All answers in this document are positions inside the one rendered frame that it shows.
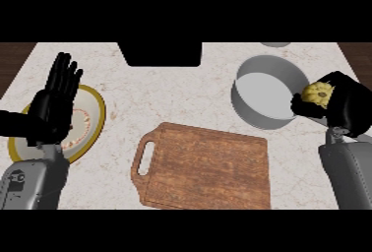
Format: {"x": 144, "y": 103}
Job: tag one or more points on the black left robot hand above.
{"x": 54, "y": 105}

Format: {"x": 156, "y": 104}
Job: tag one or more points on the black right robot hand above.
{"x": 349, "y": 105}

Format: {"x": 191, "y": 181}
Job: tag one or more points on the yellow squash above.
{"x": 318, "y": 93}

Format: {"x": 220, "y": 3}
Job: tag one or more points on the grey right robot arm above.
{"x": 346, "y": 170}

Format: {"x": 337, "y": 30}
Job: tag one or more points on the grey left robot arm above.
{"x": 34, "y": 178}

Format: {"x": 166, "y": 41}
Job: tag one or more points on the grey metal pot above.
{"x": 266, "y": 93}

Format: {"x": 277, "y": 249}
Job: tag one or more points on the brown wooden cutting board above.
{"x": 206, "y": 167}

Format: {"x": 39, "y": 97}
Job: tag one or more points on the white plate with yellow rim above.
{"x": 82, "y": 126}

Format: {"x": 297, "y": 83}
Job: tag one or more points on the grey round object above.
{"x": 275, "y": 44}

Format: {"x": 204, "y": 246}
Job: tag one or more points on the black appliance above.
{"x": 163, "y": 54}

